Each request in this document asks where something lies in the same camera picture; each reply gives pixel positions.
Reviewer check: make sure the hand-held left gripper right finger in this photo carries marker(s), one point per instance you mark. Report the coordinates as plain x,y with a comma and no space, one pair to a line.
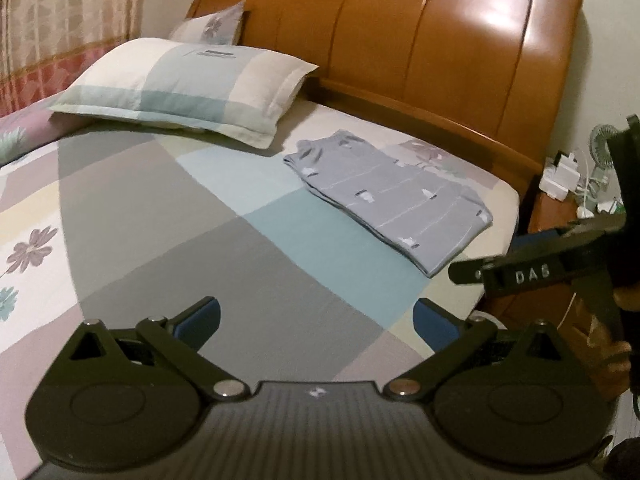
435,322

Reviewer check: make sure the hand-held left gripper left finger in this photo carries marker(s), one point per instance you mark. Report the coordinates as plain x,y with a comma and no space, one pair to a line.
200,320

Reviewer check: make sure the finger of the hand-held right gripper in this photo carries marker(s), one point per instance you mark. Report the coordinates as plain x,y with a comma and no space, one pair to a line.
560,234
472,271

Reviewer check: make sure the grey printed pants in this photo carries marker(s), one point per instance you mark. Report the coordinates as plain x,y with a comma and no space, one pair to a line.
390,200

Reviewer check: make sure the person's right hand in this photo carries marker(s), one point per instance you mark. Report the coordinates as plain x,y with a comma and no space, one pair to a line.
612,360

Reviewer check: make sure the wooden nightstand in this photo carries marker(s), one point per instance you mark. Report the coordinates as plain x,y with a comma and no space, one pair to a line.
540,260

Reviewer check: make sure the wooden headboard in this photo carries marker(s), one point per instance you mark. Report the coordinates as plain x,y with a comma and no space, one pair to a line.
425,50

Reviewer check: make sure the checked pillow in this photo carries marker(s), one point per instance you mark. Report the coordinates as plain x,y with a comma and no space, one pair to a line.
185,85

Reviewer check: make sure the purple floral quilt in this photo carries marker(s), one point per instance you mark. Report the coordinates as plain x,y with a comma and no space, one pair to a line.
20,135

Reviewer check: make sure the grey floral pillow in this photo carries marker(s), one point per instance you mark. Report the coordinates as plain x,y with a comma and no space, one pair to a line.
212,25

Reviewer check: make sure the patterned beige red curtain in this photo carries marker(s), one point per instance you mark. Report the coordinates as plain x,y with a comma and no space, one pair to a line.
65,30

